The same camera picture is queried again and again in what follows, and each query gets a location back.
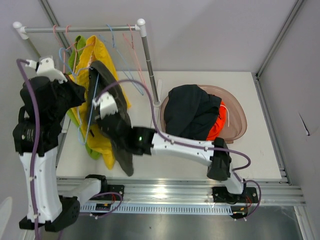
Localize slotted grey cable duct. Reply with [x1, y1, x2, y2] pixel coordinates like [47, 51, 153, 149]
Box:
[80, 202, 246, 216]

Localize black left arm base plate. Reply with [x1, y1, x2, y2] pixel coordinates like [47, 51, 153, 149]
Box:
[98, 184, 125, 201]

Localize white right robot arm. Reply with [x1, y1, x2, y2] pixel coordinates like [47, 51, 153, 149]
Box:
[124, 126, 247, 202]

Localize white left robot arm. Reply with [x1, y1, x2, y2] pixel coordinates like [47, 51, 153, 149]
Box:
[12, 76, 109, 233]

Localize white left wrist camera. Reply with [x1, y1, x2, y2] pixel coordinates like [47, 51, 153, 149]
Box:
[25, 56, 68, 84]

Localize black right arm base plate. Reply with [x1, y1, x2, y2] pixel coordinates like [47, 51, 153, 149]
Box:
[212, 186, 259, 205]

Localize navy dark shorts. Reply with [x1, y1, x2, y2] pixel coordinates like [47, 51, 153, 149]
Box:
[163, 84, 222, 141]

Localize metal clothes rack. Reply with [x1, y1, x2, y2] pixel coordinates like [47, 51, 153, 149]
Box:
[12, 18, 162, 107]

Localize yellow shorts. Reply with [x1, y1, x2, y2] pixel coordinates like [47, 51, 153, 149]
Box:
[68, 35, 134, 177]

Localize pink wire hanger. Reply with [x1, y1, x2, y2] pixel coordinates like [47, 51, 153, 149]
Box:
[122, 24, 146, 87]

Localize translucent pink plastic basin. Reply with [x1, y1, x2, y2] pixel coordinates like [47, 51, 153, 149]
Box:
[160, 84, 247, 144]

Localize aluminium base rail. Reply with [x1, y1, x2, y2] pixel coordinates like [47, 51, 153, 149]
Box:
[56, 177, 307, 207]

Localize olive green shorts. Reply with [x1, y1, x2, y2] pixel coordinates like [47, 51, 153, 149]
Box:
[87, 60, 134, 177]

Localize orange shorts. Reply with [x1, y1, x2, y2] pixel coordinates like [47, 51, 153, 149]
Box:
[206, 101, 230, 141]

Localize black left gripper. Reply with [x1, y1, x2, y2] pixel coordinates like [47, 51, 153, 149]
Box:
[50, 72, 87, 122]

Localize lime green shorts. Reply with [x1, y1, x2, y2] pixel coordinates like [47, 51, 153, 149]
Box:
[67, 35, 101, 160]

